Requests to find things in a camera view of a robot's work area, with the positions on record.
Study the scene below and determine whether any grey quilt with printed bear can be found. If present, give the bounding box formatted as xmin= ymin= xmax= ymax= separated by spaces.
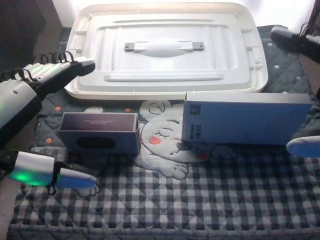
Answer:
xmin=6 ymin=24 xmax=320 ymax=240

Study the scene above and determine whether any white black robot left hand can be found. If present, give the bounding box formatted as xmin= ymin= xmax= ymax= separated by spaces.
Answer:
xmin=0 ymin=49 xmax=98 ymax=196

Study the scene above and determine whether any small dark purple box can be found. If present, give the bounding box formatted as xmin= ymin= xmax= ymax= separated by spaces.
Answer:
xmin=58 ymin=111 xmax=142 ymax=155

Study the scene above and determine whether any large blue box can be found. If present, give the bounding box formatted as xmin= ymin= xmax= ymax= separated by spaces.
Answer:
xmin=180 ymin=90 xmax=313 ymax=147

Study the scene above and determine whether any large white plastic lid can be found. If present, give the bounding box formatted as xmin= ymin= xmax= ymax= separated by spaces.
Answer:
xmin=65 ymin=1 xmax=270 ymax=101

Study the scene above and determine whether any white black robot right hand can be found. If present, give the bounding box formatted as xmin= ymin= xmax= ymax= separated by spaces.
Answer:
xmin=270 ymin=21 xmax=320 ymax=159

